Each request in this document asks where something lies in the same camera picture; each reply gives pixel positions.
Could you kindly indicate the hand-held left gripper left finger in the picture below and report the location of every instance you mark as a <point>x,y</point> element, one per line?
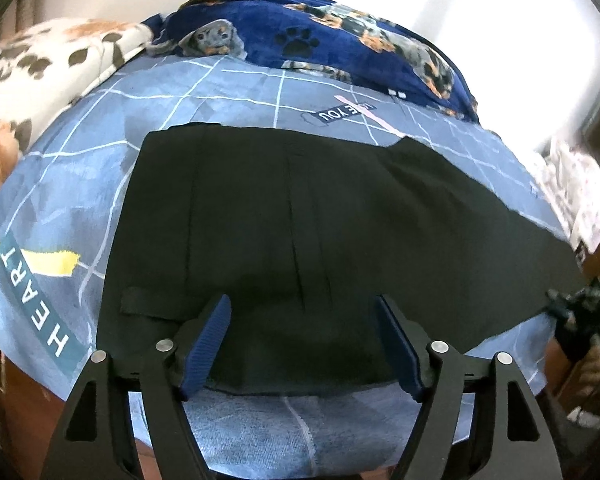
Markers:
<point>207,345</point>

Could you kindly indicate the white paw print blanket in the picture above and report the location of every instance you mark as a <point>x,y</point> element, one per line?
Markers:
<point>35,75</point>

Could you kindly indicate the blue grid bed sheet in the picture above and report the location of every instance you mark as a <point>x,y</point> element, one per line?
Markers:
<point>65,195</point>

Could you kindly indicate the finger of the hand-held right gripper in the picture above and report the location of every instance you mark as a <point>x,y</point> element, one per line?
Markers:
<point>559,304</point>

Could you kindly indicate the navy dog print blanket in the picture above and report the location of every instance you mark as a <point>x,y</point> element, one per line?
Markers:
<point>340,35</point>

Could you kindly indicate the black pants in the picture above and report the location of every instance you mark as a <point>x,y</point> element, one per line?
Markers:
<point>300,240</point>

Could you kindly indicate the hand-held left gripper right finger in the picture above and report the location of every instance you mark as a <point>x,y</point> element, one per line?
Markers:
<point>397,345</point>

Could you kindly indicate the white floral cloth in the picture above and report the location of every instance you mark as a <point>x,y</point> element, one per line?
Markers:
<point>577,185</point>

